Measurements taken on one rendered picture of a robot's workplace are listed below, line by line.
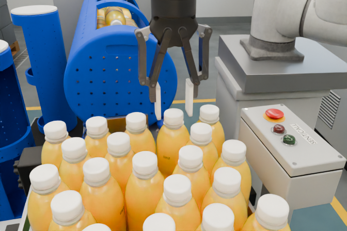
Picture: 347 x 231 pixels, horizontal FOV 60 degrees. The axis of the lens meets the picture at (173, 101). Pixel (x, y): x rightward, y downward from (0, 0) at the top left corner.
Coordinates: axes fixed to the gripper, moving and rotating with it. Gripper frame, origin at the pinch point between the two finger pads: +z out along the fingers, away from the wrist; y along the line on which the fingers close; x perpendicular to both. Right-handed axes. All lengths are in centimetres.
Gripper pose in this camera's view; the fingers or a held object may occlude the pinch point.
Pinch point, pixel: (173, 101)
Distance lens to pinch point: 58.5
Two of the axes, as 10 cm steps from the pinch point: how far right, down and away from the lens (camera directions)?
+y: -9.8, 1.0, -1.9
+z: 0.0, 8.9, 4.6
